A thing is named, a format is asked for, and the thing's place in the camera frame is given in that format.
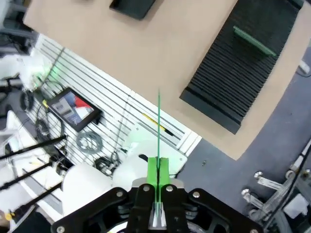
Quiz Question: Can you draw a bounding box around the green perforated circuit board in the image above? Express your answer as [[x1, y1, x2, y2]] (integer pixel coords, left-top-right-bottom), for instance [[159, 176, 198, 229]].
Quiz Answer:
[[156, 87, 163, 205], [232, 25, 277, 57]]

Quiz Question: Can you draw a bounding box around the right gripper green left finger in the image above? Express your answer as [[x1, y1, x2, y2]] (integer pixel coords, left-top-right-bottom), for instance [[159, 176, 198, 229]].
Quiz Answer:
[[50, 157, 159, 233]]

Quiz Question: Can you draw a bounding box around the small black display screen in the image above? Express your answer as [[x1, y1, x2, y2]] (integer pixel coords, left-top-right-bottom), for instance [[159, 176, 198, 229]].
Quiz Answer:
[[43, 86, 103, 133]]

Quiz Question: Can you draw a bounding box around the black tripod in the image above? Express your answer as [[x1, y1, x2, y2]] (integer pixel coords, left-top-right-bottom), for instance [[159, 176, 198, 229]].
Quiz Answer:
[[0, 134, 68, 214]]

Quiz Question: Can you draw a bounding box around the white power strip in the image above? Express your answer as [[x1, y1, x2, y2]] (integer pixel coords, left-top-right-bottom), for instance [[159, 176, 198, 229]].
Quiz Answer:
[[298, 59, 311, 76]]

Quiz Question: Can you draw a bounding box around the black coiled cable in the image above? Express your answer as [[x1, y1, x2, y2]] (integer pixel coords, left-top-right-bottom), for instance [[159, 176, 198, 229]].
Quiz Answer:
[[94, 155, 122, 176]]

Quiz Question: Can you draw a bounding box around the black slotted board rack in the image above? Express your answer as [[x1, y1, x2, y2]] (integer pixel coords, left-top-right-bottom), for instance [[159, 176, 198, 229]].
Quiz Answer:
[[179, 0, 301, 135]]

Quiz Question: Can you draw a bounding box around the black ESD tray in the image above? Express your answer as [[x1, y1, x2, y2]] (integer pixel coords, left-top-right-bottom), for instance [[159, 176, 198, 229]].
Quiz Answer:
[[108, 0, 159, 21]]

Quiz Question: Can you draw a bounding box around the grey coiled cable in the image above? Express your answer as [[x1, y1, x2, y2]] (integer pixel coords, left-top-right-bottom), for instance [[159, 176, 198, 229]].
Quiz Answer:
[[76, 132, 104, 154]]

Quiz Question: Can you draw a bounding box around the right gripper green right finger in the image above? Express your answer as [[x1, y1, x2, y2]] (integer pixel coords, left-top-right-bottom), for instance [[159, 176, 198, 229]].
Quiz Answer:
[[159, 157, 264, 233]]

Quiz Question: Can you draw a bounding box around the metal frame with casters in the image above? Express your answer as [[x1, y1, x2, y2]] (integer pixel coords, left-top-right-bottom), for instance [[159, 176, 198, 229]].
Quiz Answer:
[[241, 143, 311, 233]]

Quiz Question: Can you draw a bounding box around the yellow black pen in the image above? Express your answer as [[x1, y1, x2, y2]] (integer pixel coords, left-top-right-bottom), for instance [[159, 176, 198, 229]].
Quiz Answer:
[[141, 112, 174, 135]]

